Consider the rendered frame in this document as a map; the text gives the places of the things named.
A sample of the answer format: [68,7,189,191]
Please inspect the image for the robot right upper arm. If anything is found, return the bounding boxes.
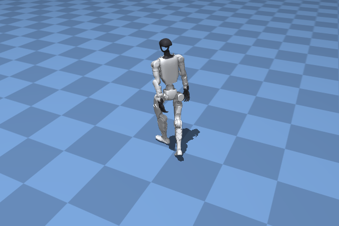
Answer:
[176,55,185,76]

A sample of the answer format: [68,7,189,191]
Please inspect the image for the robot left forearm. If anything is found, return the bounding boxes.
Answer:
[153,80,163,102]

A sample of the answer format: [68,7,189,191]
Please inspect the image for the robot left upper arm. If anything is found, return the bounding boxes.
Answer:
[151,59,160,84]

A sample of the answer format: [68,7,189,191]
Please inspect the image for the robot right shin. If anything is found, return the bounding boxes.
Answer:
[175,120,182,151]

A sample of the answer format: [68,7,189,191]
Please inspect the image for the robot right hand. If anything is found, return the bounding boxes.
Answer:
[183,86,190,102]

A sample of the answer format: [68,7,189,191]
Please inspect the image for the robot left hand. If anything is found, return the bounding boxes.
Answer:
[158,98,168,113]

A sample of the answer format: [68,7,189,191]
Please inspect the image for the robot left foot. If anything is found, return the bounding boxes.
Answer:
[155,135,170,144]

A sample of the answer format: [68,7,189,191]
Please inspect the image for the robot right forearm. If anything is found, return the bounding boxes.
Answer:
[181,71,189,89]

